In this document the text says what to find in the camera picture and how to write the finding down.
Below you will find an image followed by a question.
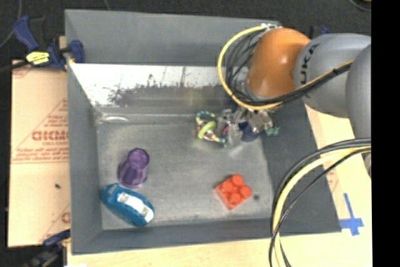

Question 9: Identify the multicolour ring toy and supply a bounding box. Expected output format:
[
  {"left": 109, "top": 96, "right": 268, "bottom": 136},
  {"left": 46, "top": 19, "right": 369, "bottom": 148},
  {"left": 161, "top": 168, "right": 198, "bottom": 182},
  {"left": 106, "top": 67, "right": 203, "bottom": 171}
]
[{"left": 194, "top": 109, "right": 229, "bottom": 144}]

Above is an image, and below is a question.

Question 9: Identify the purple plastic cup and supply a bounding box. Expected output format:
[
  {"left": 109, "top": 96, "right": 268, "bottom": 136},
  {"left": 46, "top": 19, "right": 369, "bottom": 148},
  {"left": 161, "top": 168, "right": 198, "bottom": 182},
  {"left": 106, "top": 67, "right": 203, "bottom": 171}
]
[{"left": 116, "top": 148, "right": 151, "bottom": 189}]

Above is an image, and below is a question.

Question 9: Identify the brown cardboard board, red print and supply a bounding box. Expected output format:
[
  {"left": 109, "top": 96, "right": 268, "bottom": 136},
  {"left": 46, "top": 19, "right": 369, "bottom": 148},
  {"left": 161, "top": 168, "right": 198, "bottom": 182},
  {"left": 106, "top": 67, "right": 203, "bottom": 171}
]
[{"left": 6, "top": 59, "right": 354, "bottom": 248}]

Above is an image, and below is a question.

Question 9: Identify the red toy brick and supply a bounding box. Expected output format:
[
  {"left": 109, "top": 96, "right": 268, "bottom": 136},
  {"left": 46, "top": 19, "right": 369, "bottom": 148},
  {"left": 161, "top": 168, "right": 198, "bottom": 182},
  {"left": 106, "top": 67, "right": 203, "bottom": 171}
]
[{"left": 214, "top": 174, "right": 253, "bottom": 211}]

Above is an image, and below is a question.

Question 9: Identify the grey metal bin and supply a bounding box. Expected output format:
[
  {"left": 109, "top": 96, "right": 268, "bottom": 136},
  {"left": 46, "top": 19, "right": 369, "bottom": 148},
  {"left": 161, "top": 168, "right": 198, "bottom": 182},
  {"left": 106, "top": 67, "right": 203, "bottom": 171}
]
[{"left": 64, "top": 9, "right": 342, "bottom": 254}]

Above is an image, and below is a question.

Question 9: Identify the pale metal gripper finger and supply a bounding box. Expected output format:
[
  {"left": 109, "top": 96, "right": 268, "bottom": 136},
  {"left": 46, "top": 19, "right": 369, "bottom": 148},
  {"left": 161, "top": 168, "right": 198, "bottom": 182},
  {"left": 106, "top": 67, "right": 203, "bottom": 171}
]
[
  {"left": 224, "top": 128, "right": 244, "bottom": 149},
  {"left": 217, "top": 116, "right": 240, "bottom": 133}
]

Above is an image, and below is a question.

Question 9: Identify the blue and white tape dispenser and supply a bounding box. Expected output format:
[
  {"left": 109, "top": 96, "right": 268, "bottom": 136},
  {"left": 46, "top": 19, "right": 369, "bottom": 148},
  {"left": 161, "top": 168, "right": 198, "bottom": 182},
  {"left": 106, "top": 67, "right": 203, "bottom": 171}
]
[{"left": 99, "top": 183, "right": 155, "bottom": 228}]

